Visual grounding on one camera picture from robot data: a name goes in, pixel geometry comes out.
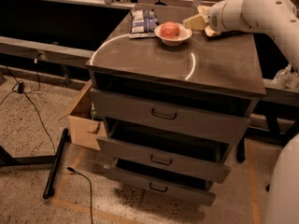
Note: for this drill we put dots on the black table leg frame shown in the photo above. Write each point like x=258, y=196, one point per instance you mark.
x=54, y=160

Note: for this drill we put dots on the grey drawer cabinet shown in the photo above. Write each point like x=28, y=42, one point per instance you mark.
x=220, y=75

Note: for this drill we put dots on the white plastic bottles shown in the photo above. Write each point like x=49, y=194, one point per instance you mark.
x=286, y=78

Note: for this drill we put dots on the bottom grey drawer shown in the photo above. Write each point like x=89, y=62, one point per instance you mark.
x=160, y=181

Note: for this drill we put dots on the middle grey drawer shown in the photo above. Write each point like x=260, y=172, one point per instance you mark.
x=159, y=159

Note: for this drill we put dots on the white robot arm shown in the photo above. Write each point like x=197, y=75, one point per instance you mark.
x=277, y=19

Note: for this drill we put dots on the grey metal rail bench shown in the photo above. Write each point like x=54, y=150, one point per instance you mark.
x=45, y=52

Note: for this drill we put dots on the top grey drawer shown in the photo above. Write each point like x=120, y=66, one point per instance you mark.
x=173, y=118

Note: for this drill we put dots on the blue white snack bag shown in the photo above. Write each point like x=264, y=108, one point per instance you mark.
x=143, y=23

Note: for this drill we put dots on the white paper bowl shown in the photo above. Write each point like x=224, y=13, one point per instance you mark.
x=184, y=35

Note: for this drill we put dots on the cardboard box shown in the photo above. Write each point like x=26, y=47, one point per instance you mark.
x=82, y=128

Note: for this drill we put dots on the grey drawer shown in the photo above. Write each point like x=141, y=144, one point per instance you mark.
x=159, y=159
x=160, y=181
x=173, y=118

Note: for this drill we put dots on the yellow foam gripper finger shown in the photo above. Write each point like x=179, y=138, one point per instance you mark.
x=195, y=22
x=203, y=11

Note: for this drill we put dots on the red apple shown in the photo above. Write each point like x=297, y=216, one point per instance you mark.
x=169, y=30

